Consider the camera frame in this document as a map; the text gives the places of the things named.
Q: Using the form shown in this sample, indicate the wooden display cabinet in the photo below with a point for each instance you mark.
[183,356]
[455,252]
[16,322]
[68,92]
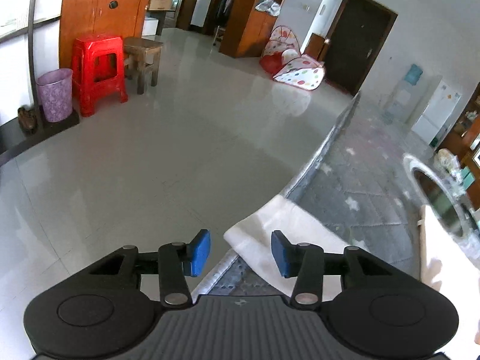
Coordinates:
[243,26]

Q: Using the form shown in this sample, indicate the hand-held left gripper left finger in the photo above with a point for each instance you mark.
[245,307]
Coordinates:
[198,255]

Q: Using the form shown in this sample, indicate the small wooden cabinet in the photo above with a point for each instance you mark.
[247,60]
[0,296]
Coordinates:
[313,47]

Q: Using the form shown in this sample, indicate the tall wooden glass cabinet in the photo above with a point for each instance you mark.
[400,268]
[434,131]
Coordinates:
[455,142]

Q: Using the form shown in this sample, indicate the wooden stool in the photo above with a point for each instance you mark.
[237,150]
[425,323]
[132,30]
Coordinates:
[142,45]

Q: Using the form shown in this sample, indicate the white plastic bag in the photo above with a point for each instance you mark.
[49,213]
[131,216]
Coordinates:
[268,7]

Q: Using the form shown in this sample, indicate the blue water bottle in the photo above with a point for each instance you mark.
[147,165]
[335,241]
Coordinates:
[413,74]

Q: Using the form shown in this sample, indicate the purple waste bin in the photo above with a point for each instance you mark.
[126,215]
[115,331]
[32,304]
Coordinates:
[56,97]

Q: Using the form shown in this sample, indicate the brown shoes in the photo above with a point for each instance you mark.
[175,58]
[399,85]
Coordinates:
[27,120]

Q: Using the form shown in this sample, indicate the red plastic stool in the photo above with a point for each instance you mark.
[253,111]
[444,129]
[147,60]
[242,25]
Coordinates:
[97,43]

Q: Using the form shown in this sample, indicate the polka dot play tent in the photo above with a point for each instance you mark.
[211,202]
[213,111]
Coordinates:
[300,77]

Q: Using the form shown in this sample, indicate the white refrigerator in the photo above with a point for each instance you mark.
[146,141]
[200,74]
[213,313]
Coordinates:
[438,112]

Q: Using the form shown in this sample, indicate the white garment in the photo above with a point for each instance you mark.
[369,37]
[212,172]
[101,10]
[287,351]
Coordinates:
[270,217]

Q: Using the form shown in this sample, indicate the cardboard box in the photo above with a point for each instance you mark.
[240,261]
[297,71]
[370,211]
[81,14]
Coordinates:
[161,3]

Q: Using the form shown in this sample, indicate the white storage box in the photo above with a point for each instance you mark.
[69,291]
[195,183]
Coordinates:
[150,27]

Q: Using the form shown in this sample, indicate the white water dispenser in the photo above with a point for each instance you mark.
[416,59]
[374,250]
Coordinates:
[401,97]

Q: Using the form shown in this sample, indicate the dark entrance door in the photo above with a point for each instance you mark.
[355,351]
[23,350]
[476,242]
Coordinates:
[356,37]

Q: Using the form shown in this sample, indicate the black low platform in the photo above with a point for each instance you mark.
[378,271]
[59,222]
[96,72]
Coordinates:
[22,142]

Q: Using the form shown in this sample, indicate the round inset cooktop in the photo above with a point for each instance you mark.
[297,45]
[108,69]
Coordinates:
[438,198]

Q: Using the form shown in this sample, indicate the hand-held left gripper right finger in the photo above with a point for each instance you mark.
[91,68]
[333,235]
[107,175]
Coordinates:
[283,255]

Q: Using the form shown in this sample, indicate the orange wooden cabinet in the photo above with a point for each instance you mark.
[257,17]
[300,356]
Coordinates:
[93,15]

